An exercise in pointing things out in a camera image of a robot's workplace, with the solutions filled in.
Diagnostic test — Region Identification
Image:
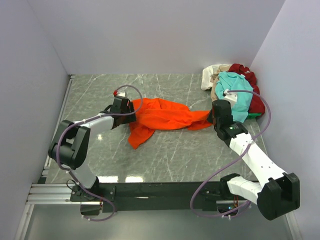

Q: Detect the dark red t shirt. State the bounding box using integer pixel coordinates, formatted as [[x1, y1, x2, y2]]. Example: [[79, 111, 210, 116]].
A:
[[228, 63, 265, 115]]

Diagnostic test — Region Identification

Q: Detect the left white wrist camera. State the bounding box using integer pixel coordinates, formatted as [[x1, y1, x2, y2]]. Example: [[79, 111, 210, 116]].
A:
[[113, 90, 128, 98]]

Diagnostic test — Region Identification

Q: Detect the cream white t shirt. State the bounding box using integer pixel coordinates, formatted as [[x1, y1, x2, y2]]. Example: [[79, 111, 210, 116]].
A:
[[200, 64, 232, 91]]

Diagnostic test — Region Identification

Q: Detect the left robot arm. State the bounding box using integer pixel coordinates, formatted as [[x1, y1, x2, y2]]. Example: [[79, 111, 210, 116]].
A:
[[48, 95, 137, 193]]

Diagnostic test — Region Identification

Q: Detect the aluminium frame rail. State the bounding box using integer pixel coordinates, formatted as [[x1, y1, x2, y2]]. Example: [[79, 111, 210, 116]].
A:
[[13, 74, 101, 240]]

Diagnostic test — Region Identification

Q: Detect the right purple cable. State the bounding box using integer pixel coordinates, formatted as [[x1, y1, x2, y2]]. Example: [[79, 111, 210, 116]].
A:
[[190, 89, 272, 220]]

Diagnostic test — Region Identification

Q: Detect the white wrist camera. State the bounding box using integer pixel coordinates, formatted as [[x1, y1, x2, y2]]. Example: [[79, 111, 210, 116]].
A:
[[113, 90, 128, 98], [222, 89, 238, 107]]

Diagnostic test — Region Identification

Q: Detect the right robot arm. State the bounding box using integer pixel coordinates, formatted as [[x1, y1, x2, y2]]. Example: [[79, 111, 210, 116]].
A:
[[207, 99, 300, 221]]

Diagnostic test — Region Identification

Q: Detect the green t shirt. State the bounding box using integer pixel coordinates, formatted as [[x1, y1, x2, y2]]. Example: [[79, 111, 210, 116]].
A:
[[247, 113, 262, 119]]

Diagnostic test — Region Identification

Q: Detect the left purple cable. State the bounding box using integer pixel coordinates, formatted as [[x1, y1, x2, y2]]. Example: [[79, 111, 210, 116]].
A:
[[54, 84, 144, 223]]

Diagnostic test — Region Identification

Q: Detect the orange t shirt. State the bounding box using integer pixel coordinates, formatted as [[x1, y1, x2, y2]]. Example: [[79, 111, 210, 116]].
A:
[[128, 98, 212, 149]]

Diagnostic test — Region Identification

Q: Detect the black base beam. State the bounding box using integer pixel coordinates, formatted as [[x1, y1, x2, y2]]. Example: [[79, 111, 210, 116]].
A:
[[69, 181, 241, 216]]

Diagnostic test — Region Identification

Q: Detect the teal t shirt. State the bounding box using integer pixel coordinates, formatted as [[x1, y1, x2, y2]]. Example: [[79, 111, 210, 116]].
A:
[[214, 71, 254, 123]]

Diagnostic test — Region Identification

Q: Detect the purple cable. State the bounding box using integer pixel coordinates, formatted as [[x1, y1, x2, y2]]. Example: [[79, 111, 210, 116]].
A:
[[54, 84, 144, 223], [190, 89, 272, 220]]

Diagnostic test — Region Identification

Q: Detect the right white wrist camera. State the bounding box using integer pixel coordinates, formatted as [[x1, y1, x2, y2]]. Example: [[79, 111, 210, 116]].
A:
[[222, 89, 238, 107]]

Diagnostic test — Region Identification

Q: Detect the beige t shirt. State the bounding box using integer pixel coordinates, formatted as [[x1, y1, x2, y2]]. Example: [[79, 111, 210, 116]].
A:
[[210, 64, 232, 102]]

